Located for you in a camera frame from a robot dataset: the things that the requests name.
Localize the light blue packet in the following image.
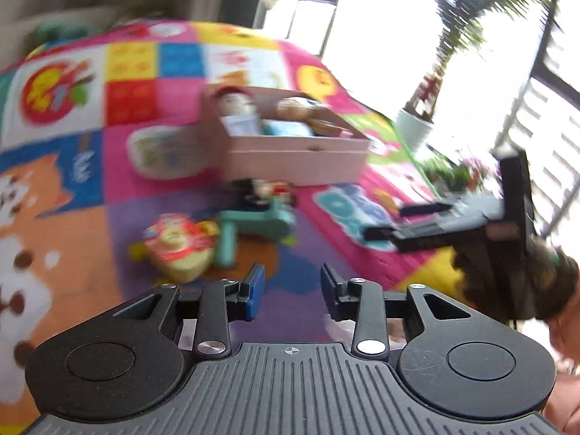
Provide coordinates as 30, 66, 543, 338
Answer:
263, 119, 314, 137

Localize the biscuit stick packet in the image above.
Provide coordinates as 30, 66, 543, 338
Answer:
308, 118, 354, 139

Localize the white printed bowl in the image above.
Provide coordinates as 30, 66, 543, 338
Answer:
126, 127, 210, 178

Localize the cream round plastic toy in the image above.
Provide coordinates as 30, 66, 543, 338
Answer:
128, 214, 219, 282

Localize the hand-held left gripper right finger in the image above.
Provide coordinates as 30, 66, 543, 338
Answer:
320, 263, 472, 354

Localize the colourful cartoon play mat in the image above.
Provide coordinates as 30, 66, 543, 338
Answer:
0, 19, 481, 435

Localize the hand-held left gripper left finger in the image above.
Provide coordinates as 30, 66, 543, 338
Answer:
113, 263, 266, 359

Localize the small white packaged toy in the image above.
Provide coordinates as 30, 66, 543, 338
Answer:
227, 115, 262, 137

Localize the small flowering plant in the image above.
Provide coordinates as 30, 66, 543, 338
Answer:
421, 154, 483, 191

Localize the packaged bread bun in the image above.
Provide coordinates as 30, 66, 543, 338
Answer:
276, 97, 327, 123

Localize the teal plastic toy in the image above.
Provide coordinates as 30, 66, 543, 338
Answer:
216, 200, 296, 269

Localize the green crochet doll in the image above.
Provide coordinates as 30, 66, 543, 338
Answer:
215, 93, 259, 121

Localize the person's leg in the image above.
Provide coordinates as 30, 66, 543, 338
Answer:
541, 312, 580, 433

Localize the teal cloth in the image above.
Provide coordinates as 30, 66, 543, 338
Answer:
34, 20, 91, 42

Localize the pink cardboard box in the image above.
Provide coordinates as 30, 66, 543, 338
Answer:
202, 85, 371, 187

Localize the white plant pot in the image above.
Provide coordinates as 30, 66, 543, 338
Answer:
395, 109, 436, 155

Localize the potted palm plant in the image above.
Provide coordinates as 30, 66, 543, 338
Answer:
408, 0, 558, 121

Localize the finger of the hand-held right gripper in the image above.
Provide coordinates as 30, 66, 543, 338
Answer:
399, 202, 454, 218
362, 222, 490, 253

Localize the small black figure toy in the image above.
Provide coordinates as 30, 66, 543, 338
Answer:
238, 179, 297, 207

